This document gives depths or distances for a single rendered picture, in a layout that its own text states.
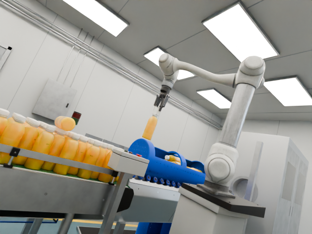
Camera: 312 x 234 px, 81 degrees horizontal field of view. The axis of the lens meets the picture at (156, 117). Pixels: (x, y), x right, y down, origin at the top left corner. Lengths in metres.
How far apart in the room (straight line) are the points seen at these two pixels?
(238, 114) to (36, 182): 1.06
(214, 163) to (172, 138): 5.06
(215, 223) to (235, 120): 0.56
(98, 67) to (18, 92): 1.79
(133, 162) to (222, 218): 0.57
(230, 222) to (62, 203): 0.91
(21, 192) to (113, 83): 4.29
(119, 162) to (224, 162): 0.53
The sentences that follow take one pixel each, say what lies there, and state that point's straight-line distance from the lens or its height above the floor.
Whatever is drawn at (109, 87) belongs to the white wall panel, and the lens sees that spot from 4.99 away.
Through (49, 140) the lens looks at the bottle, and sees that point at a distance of 0.99.
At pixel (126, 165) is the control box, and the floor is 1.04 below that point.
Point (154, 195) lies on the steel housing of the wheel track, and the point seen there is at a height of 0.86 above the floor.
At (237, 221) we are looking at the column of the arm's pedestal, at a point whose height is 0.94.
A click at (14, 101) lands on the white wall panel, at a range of 4.69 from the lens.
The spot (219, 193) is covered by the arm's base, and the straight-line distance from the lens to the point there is 1.24.
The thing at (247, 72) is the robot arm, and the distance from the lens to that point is 1.16.
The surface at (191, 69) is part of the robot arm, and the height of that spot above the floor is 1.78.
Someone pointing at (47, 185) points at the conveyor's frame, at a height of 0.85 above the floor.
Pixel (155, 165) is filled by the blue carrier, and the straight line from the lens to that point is 1.41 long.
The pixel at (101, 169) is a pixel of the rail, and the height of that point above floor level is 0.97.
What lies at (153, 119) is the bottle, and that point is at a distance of 1.35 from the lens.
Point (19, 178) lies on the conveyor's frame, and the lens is 0.99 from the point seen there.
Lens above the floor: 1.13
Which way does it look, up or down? 12 degrees up
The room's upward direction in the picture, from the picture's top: 19 degrees clockwise
